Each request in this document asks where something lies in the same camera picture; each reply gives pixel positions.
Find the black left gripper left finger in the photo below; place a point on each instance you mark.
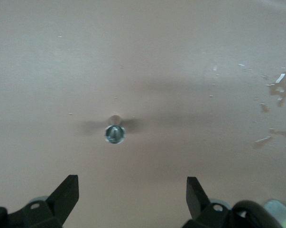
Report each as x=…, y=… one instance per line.
x=62, y=202

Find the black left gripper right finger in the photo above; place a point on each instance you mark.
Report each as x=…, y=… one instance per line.
x=197, y=202

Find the steel double jigger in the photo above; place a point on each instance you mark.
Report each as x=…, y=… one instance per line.
x=115, y=135

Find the small wet spill patch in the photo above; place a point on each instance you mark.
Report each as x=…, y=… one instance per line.
x=285, y=133

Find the brown table mat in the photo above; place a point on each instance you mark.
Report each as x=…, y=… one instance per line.
x=62, y=71

